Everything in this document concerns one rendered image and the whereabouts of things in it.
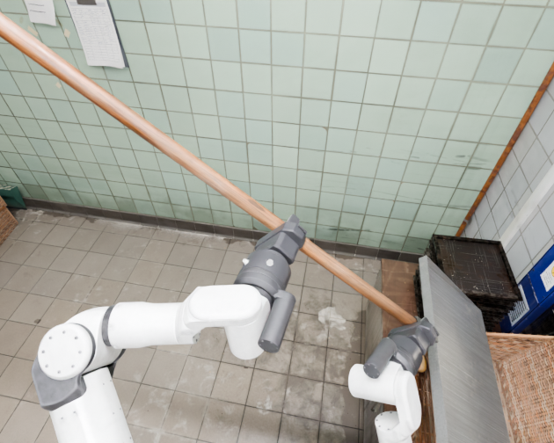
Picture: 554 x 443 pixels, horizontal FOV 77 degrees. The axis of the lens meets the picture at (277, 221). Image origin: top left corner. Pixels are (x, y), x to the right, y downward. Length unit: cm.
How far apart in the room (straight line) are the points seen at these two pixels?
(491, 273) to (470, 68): 89
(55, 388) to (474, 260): 145
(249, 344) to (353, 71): 147
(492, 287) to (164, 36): 182
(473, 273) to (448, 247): 14
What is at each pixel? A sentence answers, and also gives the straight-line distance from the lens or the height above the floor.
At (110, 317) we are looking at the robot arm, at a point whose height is 155.
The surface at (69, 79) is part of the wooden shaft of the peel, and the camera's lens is 68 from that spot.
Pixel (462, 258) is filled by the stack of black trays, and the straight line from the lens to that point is 163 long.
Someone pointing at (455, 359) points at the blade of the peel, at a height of 108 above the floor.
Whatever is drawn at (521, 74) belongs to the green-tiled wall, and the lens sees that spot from 196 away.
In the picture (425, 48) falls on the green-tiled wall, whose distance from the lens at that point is 181.
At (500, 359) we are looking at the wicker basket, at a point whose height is 63.
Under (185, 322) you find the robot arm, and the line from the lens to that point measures 56.
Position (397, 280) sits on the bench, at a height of 58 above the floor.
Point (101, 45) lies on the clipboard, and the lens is 215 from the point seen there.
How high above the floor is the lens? 205
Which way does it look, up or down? 47 degrees down
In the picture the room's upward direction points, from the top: straight up
